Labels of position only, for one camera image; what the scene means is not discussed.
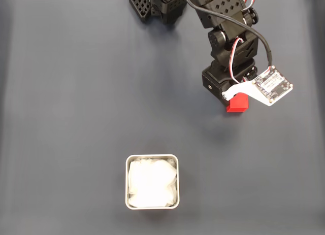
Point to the red cube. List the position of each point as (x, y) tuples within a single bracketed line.
[(238, 104)]

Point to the white square box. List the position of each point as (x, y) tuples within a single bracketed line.
[(127, 181)]

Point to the white crumpled tissue paper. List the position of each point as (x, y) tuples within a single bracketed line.
[(152, 184)]

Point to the dark blue-grey table mat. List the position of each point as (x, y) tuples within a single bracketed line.
[(76, 118)]

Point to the white mounted camera board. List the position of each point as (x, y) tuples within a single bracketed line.
[(271, 85)]

